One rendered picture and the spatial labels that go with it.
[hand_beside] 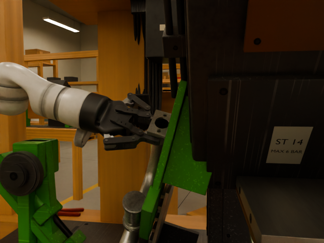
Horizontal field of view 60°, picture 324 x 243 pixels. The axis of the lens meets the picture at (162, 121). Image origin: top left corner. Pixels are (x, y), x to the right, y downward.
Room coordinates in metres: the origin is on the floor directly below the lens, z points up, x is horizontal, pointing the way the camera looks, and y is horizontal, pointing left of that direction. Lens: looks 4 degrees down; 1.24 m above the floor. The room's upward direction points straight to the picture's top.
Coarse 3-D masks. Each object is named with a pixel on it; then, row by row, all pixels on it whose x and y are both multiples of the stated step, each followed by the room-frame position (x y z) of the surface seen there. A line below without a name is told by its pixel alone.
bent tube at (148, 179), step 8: (160, 112) 0.52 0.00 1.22; (152, 120) 0.51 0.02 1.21; (160, 120) 0.52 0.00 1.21; (168, 120) 0.51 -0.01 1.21; (152, 128) 0.50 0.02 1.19; (160, 128) 0.50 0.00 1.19; (160, 136) 0.49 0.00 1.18; (152, 152) 0.56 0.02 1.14; (160, 152) 0.55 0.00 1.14; (152, 160) 0.57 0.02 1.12; (152, 168) 0.57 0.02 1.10; (152, 176) 0.57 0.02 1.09; (144, 184) 0.56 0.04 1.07; (144, 192) 0.55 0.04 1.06; (128, 232) 0.49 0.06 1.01; (136, 232) 0.49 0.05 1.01; (120, 240) 0.49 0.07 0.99; (128, 240) 0.48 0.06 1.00; (136, 240) 0.49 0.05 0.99
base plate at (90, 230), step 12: (72, 228) 0.74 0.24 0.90; (84, 228) 0.74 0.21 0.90; (96, 228) 0.74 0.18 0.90; (108, 228) 0.74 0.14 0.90; (120, 228) 0.74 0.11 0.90; (0, 240) 0.67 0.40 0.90; (12, 240) 0.67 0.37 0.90; (96, 240) 0.67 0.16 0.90; (108, 240) 0.67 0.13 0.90; (204, 240) 0.67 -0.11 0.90
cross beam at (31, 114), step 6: (162, 96) 0.89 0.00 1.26; (168, 96) 0.88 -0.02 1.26; (162, 102) 0.89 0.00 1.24; (168, 102) 0.88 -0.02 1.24; (174, 102) 0.88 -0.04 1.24; (30, 108) 0.96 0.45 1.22; (162, 108) 0.89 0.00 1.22; (168, 108) 0.88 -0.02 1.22; (30, 114) 0.96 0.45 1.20; (36, 114) 0.95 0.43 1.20
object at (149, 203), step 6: (150, 186) 0.42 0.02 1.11; (150, 192) 0.41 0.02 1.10; (156, 192) 0.41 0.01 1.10; (150, 198) 0.41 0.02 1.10; (156, 198) 0.41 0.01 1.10; (144, 204) 0.40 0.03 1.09; (150, 204) 0.40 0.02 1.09; (156, 204) 0.42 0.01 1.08; (144, 210) 0.39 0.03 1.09; (150, 210) 0.39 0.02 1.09; (156, 210) 0.46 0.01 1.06; (144, 216) 0.40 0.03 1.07; (150, 216) 0.40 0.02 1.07; (144, 222) 0.42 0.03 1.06; (150, 222) 0.41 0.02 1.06; (144, 228) 0.43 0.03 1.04; (150, 228) 0.44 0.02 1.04; (144, 234) 0.44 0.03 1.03
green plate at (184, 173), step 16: (176, 96) 0.41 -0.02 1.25; (176, 112) 0.41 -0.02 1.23; (176, 128) 0.43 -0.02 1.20; (176, 144) 0.43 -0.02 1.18; (160, 160) 0.42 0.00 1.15; (176, 160) 0.43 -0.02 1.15; (192, 160) 0.42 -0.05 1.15; (160, 176) 0.42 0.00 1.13; (176, 176) 0.43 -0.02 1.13; (192, 176) 0.42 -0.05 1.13; (208, 176) 0.42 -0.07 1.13; (160, 192) 0.46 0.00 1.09
